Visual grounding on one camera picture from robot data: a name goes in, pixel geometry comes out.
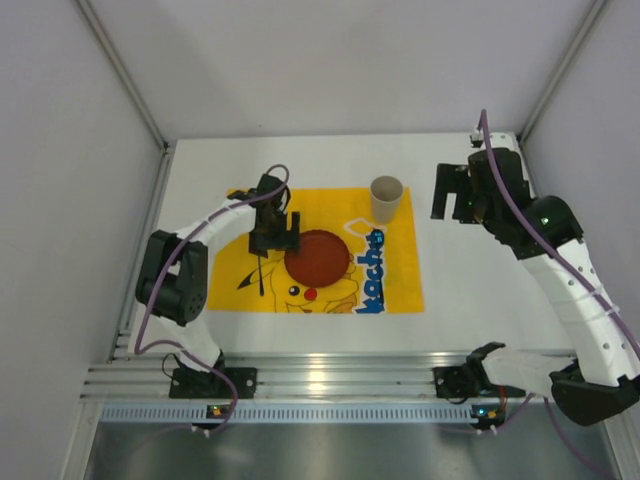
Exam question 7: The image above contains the blue metallic fork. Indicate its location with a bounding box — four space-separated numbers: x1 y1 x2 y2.
257 255 265 297

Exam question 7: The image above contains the red-orange plate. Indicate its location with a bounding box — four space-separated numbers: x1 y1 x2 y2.
284 229 350 288

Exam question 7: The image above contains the beige paper cup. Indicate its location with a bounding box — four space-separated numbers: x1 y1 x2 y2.
370 175 404 224

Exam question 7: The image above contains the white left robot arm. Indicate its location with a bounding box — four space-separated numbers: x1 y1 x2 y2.
133 164 300 380

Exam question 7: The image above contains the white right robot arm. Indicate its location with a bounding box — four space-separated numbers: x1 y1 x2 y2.
431 132 639 426

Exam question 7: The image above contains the aluminium mounting rail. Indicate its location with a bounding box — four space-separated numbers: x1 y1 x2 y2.
80 352 465 401

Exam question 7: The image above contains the left aluminium corner post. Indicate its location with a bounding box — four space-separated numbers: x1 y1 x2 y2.
71 0 169 151

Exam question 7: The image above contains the aluminium corner post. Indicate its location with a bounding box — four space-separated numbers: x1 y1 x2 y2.
516 0 611 145
71 0 169 151

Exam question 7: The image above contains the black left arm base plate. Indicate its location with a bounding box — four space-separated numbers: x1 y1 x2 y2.
169 367 258 399

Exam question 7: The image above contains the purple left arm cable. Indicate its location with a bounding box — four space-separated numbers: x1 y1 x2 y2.
132 164 240 434

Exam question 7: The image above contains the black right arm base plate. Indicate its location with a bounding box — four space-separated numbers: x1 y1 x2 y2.
432 366 526 401

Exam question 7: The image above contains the slotted grey cable duct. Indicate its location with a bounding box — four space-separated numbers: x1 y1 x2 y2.
100 402 478 424

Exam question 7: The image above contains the right aluminium corner post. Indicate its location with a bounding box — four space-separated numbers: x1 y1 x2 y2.
516 0 611 145

